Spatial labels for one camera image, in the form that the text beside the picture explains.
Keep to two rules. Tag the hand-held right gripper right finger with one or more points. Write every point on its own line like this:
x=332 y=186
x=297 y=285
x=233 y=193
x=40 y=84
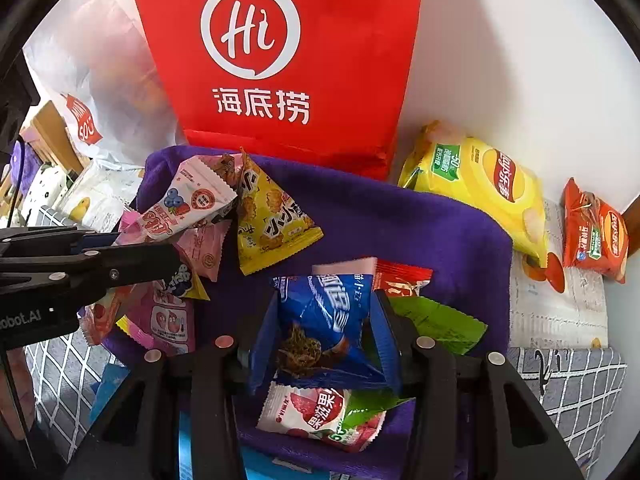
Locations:
x=391 y=350

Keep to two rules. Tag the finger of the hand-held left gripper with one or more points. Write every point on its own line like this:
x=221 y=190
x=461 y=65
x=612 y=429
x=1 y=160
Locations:
x=50 y=240
x=130 y=262

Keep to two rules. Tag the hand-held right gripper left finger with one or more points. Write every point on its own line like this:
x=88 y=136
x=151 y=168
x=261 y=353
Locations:
x=260 y=342

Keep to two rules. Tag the peach red snack packet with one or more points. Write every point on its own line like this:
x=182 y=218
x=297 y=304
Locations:
x=100 y=315

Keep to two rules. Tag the blue snack packet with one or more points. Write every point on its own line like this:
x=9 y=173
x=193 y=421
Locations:
x=320 y=320

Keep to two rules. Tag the large pink snack packet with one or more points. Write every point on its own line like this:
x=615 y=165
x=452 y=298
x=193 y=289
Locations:
x=160 y=322

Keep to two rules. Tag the pink logo snack packet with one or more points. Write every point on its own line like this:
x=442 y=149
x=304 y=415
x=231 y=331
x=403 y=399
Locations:
x=205 y=250

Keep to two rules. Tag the white red fruit snack packet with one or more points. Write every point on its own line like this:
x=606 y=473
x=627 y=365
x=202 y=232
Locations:
x=300 y=410

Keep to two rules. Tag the white berry print snack packet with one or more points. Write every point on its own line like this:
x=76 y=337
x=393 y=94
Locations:
x=185 y=200

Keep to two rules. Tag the pale pink snack packet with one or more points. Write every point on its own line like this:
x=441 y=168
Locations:
x=345 y=266

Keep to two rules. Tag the yellow snack packet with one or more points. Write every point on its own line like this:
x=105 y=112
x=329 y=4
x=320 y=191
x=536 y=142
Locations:
x=270 y=225

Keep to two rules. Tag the pink brown snack packet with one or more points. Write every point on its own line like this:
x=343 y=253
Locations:
x=229 y=167

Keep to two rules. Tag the white polka dot pillow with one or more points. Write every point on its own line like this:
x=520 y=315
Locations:
x=45 y=190

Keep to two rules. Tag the purple plush toy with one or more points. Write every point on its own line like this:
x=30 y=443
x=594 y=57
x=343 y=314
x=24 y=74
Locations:
x=22 y=160

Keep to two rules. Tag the blue tissue pack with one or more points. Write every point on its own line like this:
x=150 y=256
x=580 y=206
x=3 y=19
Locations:
x=110 y=390

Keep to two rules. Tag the wooden headboard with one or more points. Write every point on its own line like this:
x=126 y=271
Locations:
x=50 y=125

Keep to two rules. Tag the purple towel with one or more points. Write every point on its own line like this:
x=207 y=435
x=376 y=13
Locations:
x=425 y=220

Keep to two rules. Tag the yellow chips bag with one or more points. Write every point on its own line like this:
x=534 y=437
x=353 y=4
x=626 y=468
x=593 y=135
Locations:
x=480 y=190

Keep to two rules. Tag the white plastic shopping bag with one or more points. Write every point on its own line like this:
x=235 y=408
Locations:
x=100 y=60

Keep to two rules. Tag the grey checkered cloth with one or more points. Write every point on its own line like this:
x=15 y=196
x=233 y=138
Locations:
x=575 y=385

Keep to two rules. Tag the orange chips bag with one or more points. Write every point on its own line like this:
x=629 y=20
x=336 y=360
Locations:
x=595 y=240

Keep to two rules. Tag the red paper bag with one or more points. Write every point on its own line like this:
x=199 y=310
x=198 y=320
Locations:
x=300 y=35

